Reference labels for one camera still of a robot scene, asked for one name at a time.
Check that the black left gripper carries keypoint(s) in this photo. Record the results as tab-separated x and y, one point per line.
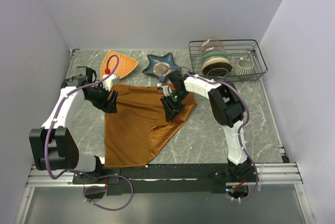
108	106

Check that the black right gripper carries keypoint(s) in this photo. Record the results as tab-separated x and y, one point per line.
171	110

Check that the orange cloth napkin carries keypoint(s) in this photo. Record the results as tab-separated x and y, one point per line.
138	131

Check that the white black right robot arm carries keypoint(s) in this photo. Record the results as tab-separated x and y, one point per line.
229	110

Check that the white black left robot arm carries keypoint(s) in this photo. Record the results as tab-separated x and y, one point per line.
53	147

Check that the orange woven triangular tray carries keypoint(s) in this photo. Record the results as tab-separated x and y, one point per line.
125	67

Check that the blue star-shaped dish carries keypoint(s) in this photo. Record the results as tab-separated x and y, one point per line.
160	66

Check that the stacked ceramic plates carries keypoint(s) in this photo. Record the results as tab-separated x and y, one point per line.
215	63

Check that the clear glass jar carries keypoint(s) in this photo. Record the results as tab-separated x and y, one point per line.
212	44

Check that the striped ceramic mug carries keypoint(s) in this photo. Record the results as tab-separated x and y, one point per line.
244	67

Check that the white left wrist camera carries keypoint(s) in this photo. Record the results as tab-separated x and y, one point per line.
109	81

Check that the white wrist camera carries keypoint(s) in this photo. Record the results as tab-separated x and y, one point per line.
165	89
109	81

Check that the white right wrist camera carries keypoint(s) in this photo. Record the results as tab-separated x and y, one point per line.
165	89

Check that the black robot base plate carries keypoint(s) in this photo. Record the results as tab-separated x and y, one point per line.
168	178

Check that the black wire dish rack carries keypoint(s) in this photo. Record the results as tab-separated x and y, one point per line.
235	49

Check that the aluminium frame rail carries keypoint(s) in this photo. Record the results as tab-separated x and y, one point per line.
269	174

